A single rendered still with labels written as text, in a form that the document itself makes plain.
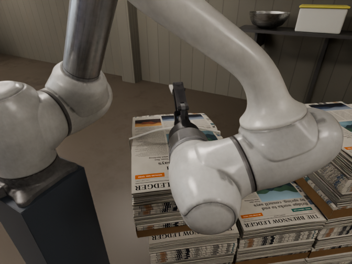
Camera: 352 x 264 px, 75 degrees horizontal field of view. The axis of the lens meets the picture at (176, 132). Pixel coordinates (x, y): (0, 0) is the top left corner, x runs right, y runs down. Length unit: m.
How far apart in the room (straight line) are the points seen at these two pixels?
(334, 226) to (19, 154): 0.98
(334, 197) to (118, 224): 1.43
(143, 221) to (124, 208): 1.27
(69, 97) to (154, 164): 0.30
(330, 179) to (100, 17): 0.80
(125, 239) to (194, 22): 1.61
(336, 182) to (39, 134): 0.85
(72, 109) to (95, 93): 0.08
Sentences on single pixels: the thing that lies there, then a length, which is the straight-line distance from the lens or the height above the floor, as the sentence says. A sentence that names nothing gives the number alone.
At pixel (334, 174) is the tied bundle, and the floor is 0.99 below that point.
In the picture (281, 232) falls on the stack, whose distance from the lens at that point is 0.89.
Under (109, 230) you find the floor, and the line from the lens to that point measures 1.86.
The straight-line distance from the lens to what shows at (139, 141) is 0.71.
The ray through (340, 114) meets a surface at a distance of 1.07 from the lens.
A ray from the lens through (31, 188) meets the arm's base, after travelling 0.73.
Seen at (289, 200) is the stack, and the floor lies 0.83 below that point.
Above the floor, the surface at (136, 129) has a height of 1.07.
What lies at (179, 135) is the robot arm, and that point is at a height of 1.22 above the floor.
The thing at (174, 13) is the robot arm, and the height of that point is 1.44.
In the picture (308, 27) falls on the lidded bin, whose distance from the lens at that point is 2.92.
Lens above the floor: 1.46
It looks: 31 degrees down
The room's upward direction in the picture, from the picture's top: straight up
